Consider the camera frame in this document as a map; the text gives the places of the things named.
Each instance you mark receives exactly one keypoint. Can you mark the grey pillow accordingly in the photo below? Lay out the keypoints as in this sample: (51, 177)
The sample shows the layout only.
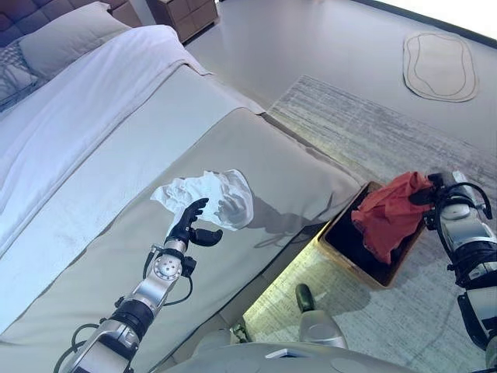
(70, 39)

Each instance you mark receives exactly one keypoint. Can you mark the robot right five-finger hand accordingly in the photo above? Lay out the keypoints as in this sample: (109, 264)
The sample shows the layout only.
(436, 186)

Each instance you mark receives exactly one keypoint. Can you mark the robot left five-finger hand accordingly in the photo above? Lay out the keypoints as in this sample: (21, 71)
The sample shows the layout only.
(184, 227)

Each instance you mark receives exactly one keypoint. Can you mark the oval beige floor mat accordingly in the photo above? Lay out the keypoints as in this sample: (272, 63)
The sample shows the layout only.
(438, 66)

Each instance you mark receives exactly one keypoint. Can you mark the robot right silver arm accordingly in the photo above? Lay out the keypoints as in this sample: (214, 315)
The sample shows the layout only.
(470, 241)

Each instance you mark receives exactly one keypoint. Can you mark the brown wicker basket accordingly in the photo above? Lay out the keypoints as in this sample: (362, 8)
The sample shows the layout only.
(345, 262)

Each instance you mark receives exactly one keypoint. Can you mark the brown wooden nightstand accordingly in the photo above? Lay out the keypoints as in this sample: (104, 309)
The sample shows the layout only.
(186, 17)

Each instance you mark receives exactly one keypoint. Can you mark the robot grey torso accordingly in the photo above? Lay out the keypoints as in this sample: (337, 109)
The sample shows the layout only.
(233, 359)

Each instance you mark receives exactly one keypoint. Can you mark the white duvet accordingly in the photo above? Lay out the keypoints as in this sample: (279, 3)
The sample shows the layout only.
(97, 97)

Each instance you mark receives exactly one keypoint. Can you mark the beige bed cover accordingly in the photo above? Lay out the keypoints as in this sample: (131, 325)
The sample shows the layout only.
(97, 252)

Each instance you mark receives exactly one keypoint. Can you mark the orange garment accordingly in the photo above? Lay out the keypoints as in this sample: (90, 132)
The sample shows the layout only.
(388, 217)

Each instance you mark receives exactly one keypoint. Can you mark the robot right leg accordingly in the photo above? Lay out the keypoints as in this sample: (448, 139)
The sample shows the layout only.
(322, 326)

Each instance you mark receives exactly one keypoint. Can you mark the grey striped area rug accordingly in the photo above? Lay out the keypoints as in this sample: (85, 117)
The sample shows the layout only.
(388, 128)

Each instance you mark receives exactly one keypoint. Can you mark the white garment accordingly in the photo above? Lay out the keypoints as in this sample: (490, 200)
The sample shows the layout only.
(217, 190)

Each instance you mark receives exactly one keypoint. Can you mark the black window floor frame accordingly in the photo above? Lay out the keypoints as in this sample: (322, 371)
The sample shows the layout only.
(427, 17)

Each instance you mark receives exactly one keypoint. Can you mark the brown tufted headboard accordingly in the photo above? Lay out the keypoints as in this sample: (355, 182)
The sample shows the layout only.
(39, 11)

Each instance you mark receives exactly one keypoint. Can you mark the patterned decorative pillow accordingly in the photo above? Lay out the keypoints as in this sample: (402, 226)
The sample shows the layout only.
(13, 74)

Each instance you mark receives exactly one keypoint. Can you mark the large bed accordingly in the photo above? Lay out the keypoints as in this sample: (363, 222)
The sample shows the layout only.
(116, 155)

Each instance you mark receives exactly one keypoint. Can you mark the robot left silver arm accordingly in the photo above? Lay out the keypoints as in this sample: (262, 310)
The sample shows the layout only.
(147, 291)

